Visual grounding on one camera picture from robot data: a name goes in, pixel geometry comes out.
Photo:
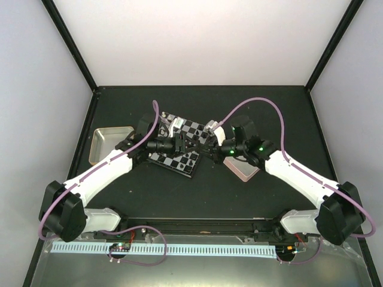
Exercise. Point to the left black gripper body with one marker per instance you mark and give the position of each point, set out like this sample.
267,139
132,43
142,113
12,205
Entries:
178,138

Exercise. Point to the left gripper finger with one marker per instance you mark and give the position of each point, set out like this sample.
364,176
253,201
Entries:
202,150
190,142

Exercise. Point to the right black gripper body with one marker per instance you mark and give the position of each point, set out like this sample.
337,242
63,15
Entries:
219,158

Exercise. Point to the pink metal tin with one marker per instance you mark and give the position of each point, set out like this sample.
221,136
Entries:
241,168

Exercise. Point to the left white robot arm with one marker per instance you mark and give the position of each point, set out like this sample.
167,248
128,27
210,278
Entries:
166,140

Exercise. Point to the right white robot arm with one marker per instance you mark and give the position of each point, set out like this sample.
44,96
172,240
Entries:
336,215

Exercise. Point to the small green circuit board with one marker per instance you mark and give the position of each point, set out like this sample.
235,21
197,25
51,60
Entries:
120,247

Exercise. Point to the gold metal tin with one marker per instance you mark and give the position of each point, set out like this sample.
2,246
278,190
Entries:
104,141

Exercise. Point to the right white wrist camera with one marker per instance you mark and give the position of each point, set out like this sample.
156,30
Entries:
213,128

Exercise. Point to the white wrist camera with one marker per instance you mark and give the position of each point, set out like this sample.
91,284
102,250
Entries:
213,128
174,125

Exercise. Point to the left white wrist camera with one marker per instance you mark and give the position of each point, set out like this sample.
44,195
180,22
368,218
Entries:
174,125

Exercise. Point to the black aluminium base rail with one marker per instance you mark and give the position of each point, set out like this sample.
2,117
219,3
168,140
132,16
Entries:
259,229

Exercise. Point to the light blue cable duct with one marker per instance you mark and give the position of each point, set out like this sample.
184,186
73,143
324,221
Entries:
158,249

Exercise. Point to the left black frame post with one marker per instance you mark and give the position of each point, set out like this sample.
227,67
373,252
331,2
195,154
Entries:
65,34

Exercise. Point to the black frame post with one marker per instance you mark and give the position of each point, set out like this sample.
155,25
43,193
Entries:
343,25
65,34

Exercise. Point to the right black frame post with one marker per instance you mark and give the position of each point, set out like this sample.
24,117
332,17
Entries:
343,25

